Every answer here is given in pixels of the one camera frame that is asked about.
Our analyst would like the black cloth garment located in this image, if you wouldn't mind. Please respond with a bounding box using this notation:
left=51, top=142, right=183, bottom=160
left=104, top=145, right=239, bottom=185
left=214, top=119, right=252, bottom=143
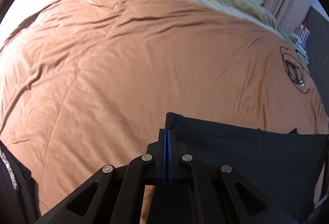
left=165, top=113, right=328, bottom=223

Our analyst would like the orange-brown bed blanket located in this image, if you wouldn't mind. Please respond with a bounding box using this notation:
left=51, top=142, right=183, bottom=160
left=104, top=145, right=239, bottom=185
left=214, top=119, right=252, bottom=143
left=1, top=0, right=328, bottom=214

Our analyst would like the folded black printed shirt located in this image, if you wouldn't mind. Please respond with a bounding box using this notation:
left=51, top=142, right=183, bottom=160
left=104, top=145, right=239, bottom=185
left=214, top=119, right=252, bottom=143
left=1, top=143, right=39, bottom=223

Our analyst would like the white bedside shelf unit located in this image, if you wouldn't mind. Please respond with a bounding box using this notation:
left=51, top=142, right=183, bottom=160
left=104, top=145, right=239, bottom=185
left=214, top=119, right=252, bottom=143
left=280, top=20, right=311, bottom=65

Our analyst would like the black coiled cable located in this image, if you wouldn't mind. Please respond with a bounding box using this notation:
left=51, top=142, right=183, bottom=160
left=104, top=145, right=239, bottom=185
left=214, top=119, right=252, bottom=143
left=279, top=46, right=311, bottom=94

